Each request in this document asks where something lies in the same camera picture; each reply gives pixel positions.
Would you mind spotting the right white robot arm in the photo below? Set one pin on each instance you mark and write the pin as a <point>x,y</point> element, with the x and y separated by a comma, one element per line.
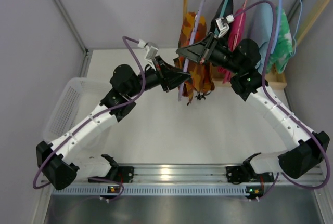
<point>304,148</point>

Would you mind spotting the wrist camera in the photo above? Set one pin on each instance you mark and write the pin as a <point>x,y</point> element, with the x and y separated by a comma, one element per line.
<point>222,24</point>
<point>150,48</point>

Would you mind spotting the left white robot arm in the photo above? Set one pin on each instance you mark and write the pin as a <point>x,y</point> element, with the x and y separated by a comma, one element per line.
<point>60,160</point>

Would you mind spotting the blue plastic hanger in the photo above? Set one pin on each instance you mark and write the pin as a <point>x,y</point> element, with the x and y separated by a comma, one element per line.
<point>278,13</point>

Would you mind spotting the magenta trousers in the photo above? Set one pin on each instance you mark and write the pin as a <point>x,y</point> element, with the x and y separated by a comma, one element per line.
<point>235,36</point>

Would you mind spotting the orange camouflage trousers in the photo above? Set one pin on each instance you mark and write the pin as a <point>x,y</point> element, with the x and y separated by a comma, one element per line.
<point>201,82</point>

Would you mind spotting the black trousers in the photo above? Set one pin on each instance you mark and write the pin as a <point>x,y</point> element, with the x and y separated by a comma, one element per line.
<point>228,11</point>

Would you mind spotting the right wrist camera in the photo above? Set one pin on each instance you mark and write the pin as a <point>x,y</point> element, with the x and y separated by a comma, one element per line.
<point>222,24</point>

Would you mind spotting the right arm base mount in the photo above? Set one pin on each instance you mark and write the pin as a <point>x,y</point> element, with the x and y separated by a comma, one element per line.
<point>239,174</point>

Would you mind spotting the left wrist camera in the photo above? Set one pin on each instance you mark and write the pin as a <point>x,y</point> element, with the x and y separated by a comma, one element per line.
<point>150,48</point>

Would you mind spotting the white plastic basket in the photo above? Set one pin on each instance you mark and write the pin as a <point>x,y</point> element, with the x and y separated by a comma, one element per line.
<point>78,99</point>

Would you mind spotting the green tie-dye garment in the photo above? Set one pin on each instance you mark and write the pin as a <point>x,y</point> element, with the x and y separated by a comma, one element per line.
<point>283,50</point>

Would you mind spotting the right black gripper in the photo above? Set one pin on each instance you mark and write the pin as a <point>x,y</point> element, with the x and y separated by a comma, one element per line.
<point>209,49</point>

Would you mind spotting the light blue wire hanger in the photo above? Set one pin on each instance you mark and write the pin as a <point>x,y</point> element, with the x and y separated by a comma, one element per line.
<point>294,17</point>

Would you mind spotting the wooden clothes rack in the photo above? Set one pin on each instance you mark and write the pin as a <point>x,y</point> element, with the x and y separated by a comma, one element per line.
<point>279,80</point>

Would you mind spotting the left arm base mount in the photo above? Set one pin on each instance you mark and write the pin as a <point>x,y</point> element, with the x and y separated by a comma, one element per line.
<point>121,174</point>

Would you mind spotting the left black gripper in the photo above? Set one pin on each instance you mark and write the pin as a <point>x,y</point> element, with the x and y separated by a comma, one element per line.
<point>162,74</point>

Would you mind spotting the grey slotted cable duct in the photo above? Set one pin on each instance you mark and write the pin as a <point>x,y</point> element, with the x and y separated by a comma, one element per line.
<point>155,190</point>

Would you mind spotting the light blue trousers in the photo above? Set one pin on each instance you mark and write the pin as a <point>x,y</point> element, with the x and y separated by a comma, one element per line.
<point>260,31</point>

